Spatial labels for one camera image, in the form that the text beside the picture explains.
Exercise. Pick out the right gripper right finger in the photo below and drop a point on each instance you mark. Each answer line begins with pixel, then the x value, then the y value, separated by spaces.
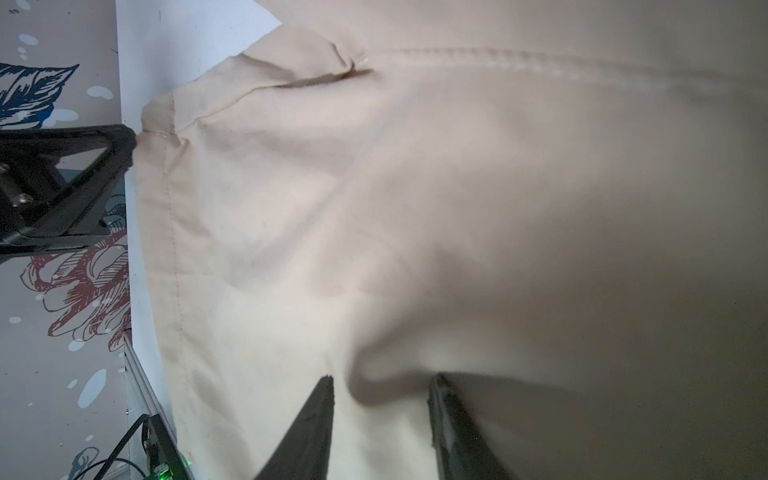
pixel 461 452

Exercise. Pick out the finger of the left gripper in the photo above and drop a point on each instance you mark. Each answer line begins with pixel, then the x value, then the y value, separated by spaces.
pixel 56 183

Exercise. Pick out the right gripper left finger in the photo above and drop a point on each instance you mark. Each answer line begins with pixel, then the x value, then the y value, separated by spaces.
pixel 304 451

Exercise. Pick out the beige shorts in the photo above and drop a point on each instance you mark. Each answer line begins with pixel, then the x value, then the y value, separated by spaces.
pixel 560 205

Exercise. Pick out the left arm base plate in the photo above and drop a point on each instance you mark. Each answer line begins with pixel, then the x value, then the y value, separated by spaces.
pixel 164 462

